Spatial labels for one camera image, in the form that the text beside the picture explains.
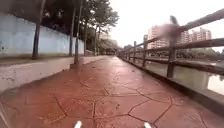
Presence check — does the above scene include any red stone-patterned path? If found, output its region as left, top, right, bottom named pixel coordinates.
left=0, top=55, right=224, bottom=128

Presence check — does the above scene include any tall pale building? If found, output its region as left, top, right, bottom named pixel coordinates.
left=147, top=24, right=172, bottom=50
left=181, top=27, right=213, bottom=44

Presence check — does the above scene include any brown wooden railing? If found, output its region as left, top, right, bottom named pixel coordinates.
left=117, top=8, right=224, bottom=79

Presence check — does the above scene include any robot's own part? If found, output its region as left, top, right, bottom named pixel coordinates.
left=143, top=121, right=152, bottom=128
left=73, top=120, right=83, bottom=128

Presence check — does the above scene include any row of trees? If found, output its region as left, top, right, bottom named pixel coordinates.
left=0, top=0, right=120, bottom=66

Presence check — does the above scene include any canal water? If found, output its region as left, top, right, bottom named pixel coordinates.
left=133, top=58, right=224, bottom=96

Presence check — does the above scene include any bare dirt strip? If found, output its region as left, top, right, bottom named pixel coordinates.
left=0, top=54, right=101, bottom=67

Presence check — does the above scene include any grey concrete kerb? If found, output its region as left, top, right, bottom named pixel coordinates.
left=121, top=58, right=224, bottom=118

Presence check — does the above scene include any grey concrete low wall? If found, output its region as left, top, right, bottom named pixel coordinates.
left=0, top=54, right=109, bottom=94

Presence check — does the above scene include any pale blue wall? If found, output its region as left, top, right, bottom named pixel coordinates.
left=0, top=13, right=86, bottom=57

